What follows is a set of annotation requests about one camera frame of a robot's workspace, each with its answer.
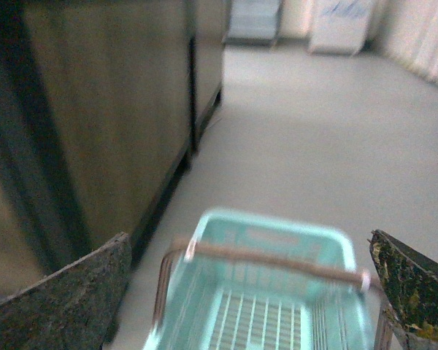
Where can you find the white chest freezer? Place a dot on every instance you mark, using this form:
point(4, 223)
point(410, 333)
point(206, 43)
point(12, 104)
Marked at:
point(340, 27)

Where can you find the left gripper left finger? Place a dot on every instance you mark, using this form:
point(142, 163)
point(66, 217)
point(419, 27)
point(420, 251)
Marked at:
point(72, 308)

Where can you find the light blue plastic basket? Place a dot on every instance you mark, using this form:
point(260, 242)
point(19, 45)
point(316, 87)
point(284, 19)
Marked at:
point(325, 246)

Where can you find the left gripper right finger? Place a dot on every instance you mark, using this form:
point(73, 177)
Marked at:
point(409, 280)

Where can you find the wooden display cabinet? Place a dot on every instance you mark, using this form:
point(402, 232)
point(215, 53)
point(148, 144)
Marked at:
point(102, 104)

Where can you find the brown basket handle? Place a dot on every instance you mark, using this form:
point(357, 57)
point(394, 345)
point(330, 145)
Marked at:
point(216, 296)

